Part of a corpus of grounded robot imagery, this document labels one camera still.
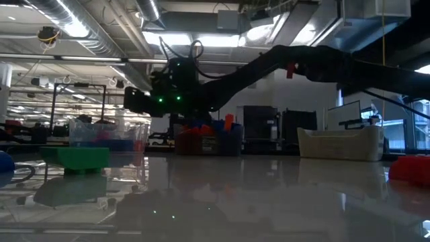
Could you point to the white board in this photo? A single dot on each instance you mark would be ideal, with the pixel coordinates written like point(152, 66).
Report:
point(342, 116)

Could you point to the blue medium brick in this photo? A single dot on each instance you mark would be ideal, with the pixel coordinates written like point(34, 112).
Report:
point(218, 126)

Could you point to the grey angled board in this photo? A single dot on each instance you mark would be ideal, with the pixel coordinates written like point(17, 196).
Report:
point(391, 109)

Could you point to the ceiling light panel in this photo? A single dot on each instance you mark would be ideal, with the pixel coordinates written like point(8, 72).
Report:
point(218, 40)

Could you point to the red small brick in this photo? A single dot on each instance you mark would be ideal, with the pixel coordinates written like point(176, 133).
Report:
point(100, 136)
point(137, 145)
point(411, 169)

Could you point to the green medium brick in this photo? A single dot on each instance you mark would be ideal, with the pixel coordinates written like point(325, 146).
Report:
point(75, 158)

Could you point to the black gantry frame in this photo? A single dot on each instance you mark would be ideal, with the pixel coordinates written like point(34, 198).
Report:
point(80, 85)

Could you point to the blue small brick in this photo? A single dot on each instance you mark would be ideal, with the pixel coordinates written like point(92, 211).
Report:
point(116, 145)

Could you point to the clear plastic bin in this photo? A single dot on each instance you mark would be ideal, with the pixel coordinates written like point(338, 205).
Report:
point(87, 131)

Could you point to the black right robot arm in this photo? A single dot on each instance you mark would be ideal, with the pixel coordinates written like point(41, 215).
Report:
point(336, 67)

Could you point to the blue sloped brick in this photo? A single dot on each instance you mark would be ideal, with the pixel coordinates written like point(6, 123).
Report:
point(6, 162)

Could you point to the grey ceiling box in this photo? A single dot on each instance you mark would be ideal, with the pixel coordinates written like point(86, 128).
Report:
point(227, 19)

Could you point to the silver ceiling pipe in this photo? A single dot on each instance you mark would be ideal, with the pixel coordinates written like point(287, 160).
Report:
point(100, 60)

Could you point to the dark grey plastic bin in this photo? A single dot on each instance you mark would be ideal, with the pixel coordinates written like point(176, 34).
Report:
point(208, 146)

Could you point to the silver ribbed ceiling duct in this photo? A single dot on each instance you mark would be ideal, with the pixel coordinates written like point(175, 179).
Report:
point(84, 27)

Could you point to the black cabinet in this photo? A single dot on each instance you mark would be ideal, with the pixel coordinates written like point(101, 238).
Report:
point(299, 126)
point(260, 122)

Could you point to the white plastic bin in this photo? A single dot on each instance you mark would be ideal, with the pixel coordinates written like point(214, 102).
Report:
point(339, 144)

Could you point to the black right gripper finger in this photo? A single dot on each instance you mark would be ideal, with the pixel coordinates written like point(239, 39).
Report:
point(137, 100)

